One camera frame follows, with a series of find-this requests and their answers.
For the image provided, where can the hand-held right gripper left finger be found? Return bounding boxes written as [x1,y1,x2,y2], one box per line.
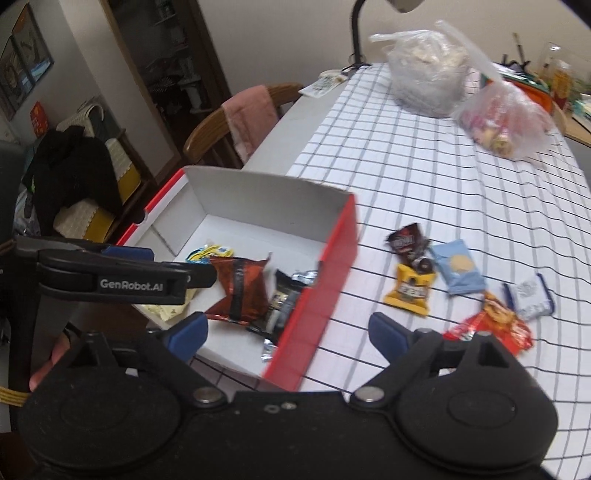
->
[51,311,228,409]

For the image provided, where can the black garment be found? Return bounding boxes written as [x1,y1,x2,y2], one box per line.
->
[31,126,124,223]

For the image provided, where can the clear plastic bottle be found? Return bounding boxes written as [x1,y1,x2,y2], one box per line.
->
[534,41,579,108]

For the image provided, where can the chair with yellow cushion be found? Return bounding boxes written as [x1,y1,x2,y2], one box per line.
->
[52,103,149,241]

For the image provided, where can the reddish brown foil packet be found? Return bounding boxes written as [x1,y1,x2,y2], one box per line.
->
[204,256,274,327]

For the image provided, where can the yellow cartoon snack packet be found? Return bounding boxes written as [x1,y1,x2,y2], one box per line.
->
[185,244,237,265]

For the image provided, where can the curved wooden chair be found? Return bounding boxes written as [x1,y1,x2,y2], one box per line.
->
[183,82,304,170]

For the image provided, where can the grey desk lamp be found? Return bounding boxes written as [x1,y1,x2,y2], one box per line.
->
[350,0,428,68]

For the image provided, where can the paper card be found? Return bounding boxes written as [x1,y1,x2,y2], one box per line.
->
[299,68,350,99]

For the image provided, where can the red snack bag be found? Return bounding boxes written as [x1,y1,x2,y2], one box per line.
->
[442,292,535,357]

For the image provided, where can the light blue cookie packet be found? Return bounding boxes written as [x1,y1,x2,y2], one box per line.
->
[428,239,486,296]

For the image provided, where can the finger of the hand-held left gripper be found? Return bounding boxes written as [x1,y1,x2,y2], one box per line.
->
[14,235,156,269]
[152,261,219,289]

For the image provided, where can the clear plastic bag white contents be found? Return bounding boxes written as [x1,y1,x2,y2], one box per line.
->
[368,21,472,119]

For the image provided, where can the small silver chocolate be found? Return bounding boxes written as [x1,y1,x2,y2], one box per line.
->
[412,252,437,276]

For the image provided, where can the brown chocolate candy packet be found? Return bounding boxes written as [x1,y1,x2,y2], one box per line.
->
[386,222,433,258]

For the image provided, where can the dark display cabinet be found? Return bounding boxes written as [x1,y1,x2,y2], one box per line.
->
[98,0,232,182]

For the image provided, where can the silver foil packet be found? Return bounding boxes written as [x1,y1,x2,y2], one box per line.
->
[260,269,321,362]

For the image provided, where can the small yellow candy packet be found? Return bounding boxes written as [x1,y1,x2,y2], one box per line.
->
[383,264,437,318]

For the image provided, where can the red cardboard box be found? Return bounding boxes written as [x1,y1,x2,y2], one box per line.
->
[113,165,362,394]

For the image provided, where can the pale yellow snack packet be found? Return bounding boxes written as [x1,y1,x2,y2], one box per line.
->
[137,302,188,325]

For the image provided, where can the black snack packet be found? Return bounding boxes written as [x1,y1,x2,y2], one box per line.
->
[246,270,308,345]

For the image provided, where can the person's left hand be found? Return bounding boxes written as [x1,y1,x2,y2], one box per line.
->
[28,332,73,394]

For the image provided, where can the red wall card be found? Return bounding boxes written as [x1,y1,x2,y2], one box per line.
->
[30,100,50,136]

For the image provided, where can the wall picture frame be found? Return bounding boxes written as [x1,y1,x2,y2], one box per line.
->
[0,2,55,121]

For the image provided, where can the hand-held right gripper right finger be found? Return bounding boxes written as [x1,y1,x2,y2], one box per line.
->
[348,311,518,409]

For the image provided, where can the clear plastic bag pink contents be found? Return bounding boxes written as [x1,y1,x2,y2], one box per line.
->
[434,21,556,161]

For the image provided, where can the pink towel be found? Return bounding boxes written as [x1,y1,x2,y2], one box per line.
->
[221,84,281,161]

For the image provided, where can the orange green pouch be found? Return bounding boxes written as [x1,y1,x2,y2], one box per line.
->
[479,71,556,114]

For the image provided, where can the white blue snack packet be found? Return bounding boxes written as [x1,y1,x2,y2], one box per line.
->
[502,272,555,320]

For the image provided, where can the white checked tablecloth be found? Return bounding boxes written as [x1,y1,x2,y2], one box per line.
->
[196,62,591,462]

